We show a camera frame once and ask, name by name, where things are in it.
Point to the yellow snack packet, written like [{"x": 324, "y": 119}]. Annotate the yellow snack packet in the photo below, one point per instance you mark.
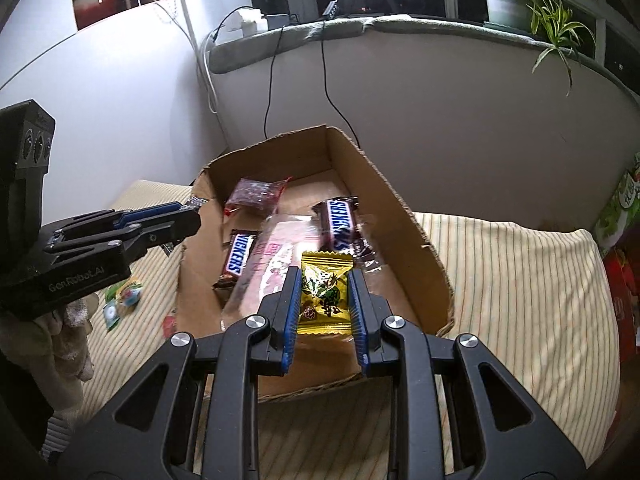
[{"x": 325, "y": 295}]

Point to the striped yellow tablecloth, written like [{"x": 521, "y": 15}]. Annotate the striped yellow tablecloth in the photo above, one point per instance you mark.
[{"x": 525, "y": 310}]

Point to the white power adapter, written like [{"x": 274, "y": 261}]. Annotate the white power adapter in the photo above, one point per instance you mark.
[{"x": 250, "y": 20}]

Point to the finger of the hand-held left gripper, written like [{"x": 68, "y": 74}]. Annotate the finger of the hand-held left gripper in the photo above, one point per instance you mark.
[
  {"x": 170, "y": 230},
  {"x": 145, "y": 212}
]

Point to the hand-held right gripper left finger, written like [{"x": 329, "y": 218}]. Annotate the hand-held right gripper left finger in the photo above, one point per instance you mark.
[{"x": 290, "y": 320}]

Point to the clear pink snack packet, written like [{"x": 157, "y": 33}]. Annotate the clear pink snack packet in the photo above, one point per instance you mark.
[{"x": 280, "y": 260}]

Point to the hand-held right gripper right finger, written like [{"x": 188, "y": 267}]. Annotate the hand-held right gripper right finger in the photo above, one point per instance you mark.
[{"x": 357, "y": 320}]

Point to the clear red-edged candy packet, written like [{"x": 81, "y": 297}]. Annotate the clear red-edged candy packet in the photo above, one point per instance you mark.
[
  {"x": 171, "y": 327},
  {"x": 252, "y": 194}
]

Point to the large brown chocolate bar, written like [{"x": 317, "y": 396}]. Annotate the large brown chocolate bar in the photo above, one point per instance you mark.
[{"x": 340, "y": 225}]

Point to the black power adapter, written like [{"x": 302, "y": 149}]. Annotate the black power adapter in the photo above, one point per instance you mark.
[{"x": 282, "y": 20}]

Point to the potted spider plant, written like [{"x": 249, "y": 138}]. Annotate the potted spider plant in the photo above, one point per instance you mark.
[{"x": 505, "y": 5}]

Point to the teal wrapped candy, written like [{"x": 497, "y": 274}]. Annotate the teal wrapped candy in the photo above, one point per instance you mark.
[{"x": 110, "y": 316}]

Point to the green wrapped candy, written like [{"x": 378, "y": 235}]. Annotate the green wrapped candy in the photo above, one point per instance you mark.
[{"x": 127, "y": 294}]

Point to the green printed box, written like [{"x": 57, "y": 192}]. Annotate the green printed box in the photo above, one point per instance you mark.
[{"x": 617, "y": 210}]

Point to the red printed box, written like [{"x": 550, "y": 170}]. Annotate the red printed box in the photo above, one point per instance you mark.
[{"x": 625, "y": 305}]

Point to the small brown chocolate bar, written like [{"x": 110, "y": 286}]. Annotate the small brown chocolate bar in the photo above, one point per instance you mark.
[{"x": 236, "y": 260}]

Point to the cardboard box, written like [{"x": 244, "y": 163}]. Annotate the cardboard box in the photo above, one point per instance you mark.
[{"x": 400, "y": 240}]

